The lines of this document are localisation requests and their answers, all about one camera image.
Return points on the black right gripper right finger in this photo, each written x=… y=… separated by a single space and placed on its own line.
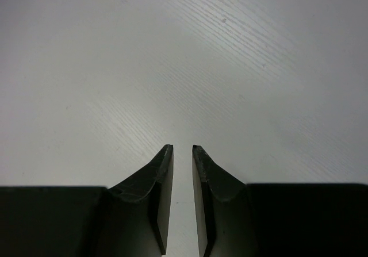
x=276 y=219

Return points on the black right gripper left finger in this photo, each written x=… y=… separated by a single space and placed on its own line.
x=128 y=219

